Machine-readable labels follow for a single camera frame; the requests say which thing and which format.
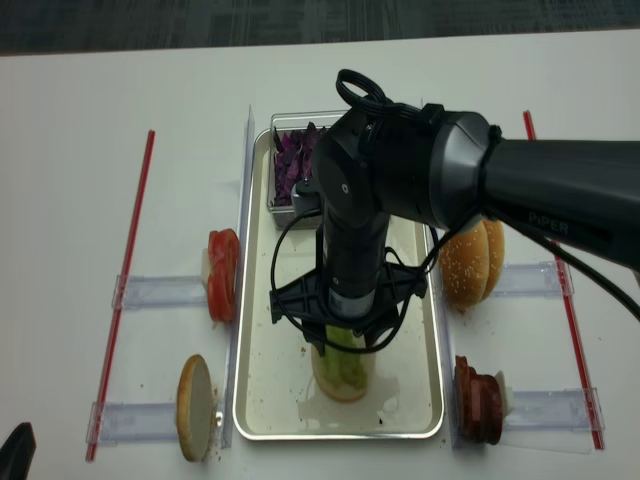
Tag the left lower clear pusher track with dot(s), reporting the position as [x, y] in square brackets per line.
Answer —
[113, 423]

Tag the right red strip rail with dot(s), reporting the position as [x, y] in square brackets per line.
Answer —
[571, 441]

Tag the left red strip rail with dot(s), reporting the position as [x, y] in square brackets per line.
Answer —
[97, 410]

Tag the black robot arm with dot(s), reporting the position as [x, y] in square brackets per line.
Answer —
[446, 170]

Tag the bun bottom on tray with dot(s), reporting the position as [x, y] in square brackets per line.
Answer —
[344, 393]

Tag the right lower clear pusher track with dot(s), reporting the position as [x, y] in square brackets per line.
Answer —
[573, 410]

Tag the green lettuce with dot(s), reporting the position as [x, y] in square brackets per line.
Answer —
[340, 368]

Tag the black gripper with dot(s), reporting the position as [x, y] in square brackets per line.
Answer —
[352, 286]

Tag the clear pusher track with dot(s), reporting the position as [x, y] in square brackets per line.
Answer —
[543, 279]
[113, 423]
[573, 410]
[140, 292]

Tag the black object bottom left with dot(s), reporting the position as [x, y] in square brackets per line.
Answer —
[17, 453]

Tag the left upper clear pusher track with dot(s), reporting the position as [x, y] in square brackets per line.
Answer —
[140, 292]

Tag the sesame bun top front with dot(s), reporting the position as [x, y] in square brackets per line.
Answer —
[464, 264]

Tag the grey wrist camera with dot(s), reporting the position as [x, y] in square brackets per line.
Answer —
[305, 196]

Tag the red strip rail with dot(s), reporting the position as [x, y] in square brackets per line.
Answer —
[571, 441]
[97, 410]

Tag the sliced meat stack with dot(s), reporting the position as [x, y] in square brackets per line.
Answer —
[479, 404]

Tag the upright bun half left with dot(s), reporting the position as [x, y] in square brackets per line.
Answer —
[194, 409]

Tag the purple cabbage leaves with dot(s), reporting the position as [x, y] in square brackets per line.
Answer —
[293, 159]

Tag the clear plastic salad container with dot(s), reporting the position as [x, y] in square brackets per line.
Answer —
[285, 123]

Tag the sesame bun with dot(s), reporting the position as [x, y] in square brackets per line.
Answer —
[496, 253]
[464, 264]

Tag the sesame bun top rear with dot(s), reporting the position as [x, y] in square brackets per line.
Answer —
[496, 253]

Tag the right upper clear pusher track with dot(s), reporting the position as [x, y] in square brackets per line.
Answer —
[543, 279]

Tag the tomato slices stack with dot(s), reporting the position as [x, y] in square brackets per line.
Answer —
[218, 273]

